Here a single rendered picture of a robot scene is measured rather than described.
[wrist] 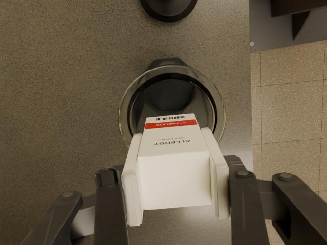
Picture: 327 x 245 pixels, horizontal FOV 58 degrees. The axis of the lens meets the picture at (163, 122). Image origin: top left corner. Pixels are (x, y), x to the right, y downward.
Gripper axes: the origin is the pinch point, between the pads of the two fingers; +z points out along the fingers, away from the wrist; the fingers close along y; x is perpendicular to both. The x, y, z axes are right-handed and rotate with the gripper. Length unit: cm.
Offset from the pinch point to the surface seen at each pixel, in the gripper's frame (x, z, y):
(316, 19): 10, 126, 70
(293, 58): -6, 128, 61
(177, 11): 11.8, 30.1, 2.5
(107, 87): 0.9, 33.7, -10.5
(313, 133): -46, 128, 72
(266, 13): 15, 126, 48
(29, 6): 15.1, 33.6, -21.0
